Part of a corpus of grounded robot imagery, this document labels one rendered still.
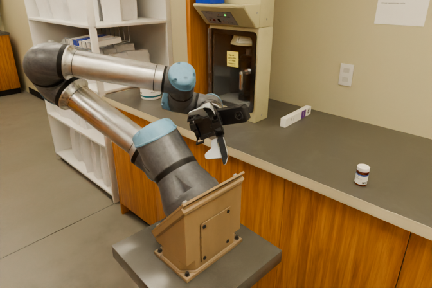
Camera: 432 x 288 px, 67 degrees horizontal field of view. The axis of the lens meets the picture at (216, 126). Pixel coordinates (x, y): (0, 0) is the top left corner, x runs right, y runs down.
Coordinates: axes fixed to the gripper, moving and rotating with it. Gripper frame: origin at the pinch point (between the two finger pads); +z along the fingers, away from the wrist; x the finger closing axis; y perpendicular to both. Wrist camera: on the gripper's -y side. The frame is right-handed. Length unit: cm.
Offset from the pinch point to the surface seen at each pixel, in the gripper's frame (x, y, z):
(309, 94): -31, -46, -114
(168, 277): -26.6, 21.3, 9.6
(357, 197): -43, -34, -23
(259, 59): 2, -22, -86
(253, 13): 23, -25, -80
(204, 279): -29.4, 13.2, 10.1
